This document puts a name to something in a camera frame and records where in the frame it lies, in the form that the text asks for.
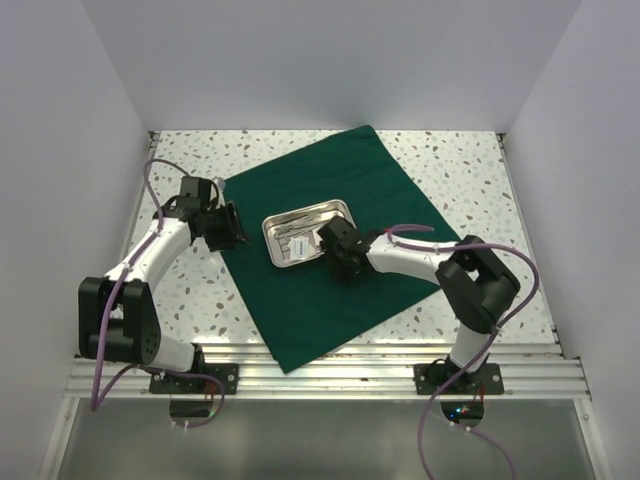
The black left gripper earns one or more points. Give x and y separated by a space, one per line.
233 232

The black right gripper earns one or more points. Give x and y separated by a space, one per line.
336 269

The steel tweezers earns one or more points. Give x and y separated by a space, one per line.
311 218

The white suture packet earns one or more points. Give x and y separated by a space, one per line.
299 249

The steel scissor forceps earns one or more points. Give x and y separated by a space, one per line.
293 228

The stainless steel tray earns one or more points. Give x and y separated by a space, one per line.
278 250

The dark green surgical cloth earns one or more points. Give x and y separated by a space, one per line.
301 312

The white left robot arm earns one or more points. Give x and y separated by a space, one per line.
118 321

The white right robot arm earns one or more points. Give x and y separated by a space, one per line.
479 287

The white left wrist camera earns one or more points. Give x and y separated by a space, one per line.
220 183

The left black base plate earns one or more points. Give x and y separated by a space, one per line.
213 378

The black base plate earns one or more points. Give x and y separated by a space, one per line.
213 378
428 378

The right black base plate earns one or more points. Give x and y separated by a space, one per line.
428 378

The aluminium rail frame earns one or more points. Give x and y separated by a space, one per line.
354 413

